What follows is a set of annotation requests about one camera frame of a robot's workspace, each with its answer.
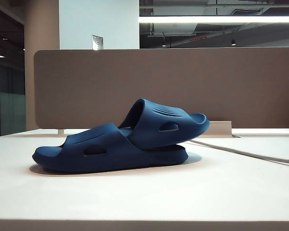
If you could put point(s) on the black pendant lamp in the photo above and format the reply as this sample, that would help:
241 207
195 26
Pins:
233 42

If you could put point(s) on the metal wall plate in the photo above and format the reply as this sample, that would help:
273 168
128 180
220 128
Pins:
97 42

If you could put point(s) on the red LED sign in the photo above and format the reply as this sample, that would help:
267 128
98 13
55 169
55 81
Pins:
198 39

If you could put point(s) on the dark glass door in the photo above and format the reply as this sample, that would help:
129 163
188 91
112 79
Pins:
9 96

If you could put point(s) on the brown desk partition panel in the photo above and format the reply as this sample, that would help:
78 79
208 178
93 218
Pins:
159 79

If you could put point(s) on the long ceiling light strip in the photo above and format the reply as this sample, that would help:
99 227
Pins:
219 19

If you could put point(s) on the blue slipper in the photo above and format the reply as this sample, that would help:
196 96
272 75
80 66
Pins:
74 158
154 120

